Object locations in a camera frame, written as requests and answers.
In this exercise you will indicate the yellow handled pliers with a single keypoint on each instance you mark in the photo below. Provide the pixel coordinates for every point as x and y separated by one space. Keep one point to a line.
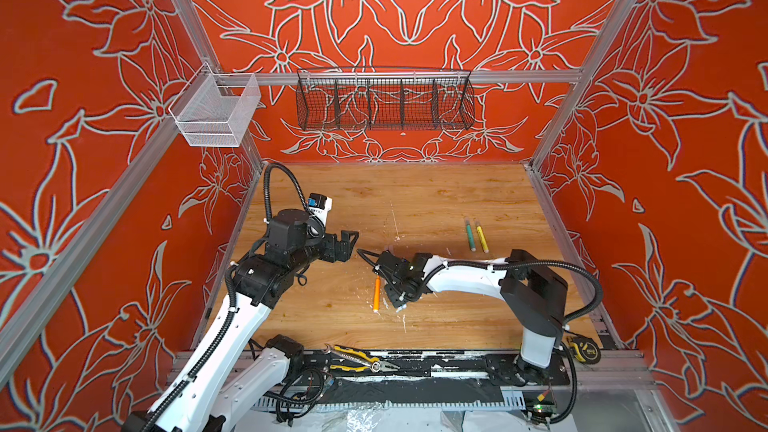
355 360

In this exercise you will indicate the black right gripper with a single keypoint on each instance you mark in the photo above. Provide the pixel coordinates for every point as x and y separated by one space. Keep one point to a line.
394 303

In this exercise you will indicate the yellow tape measure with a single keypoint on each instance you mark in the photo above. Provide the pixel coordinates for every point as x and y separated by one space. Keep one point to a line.
584 349

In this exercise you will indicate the green pen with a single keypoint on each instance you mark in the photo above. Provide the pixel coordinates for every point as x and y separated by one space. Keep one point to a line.
470 234

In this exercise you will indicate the white slotted cable duct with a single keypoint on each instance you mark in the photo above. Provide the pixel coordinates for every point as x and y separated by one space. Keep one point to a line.
509 401

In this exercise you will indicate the white mesh basket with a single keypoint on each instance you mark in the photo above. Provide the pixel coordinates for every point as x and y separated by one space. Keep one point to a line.
216 109

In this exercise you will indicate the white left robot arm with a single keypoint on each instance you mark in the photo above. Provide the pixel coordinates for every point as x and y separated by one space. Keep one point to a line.
204 396

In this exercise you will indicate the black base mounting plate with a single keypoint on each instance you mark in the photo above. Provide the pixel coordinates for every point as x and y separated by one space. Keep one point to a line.
502 367

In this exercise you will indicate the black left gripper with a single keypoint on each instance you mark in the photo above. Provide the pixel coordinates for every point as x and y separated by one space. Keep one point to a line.
331 252

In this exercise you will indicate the yellow pen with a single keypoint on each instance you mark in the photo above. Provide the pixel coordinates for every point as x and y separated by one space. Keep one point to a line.
482 237

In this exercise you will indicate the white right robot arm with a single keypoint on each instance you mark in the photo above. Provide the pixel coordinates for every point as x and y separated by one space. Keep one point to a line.
530 287

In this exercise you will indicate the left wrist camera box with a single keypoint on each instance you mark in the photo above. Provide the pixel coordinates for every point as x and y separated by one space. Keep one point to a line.
319 206

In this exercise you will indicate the black wire basket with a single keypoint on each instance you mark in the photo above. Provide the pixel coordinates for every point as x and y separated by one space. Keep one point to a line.
358 99

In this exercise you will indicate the orange pen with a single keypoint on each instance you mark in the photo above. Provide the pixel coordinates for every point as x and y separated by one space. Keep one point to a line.
376 302

